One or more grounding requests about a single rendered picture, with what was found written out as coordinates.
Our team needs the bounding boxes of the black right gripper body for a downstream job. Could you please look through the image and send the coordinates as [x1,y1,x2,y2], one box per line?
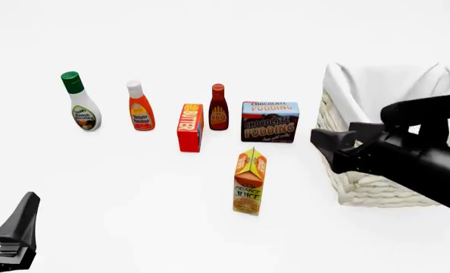
[333,133,391,175]

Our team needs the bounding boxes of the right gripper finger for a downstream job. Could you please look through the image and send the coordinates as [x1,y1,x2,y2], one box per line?
[348,121,386,143]
[310,127,358,157]

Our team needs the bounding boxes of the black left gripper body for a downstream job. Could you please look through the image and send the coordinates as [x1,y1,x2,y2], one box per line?
[0,240,37,273]

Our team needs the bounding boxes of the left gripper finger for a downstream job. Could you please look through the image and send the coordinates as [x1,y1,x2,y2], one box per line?
[0,191,42,252]

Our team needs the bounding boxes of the white wicker basket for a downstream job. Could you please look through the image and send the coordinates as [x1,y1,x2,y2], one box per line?
[315,89,444,209]

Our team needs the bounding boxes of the white cloth basket liner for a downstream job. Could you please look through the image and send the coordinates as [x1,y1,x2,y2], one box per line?
[322,61,450,152]

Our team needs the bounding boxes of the orange juice carton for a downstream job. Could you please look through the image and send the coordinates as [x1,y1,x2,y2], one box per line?
[232,146,268,216]

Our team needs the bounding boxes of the chocolate pudding box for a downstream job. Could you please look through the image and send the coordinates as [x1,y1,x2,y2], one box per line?
[241,100,300,144]

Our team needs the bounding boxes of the dark red BBQ sauce bottle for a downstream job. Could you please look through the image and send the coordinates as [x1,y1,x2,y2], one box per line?
[208,83,230,132]

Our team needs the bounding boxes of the white ranch dressing bottle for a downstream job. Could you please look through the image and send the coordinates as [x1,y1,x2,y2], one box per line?
[60,71,103,132]

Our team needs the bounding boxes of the red butter box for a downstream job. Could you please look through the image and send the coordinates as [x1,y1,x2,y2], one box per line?
[177,102,205,153]

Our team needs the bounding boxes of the orange tomato ketchup bottle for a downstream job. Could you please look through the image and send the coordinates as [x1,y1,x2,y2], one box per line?
[126,80,157,132]

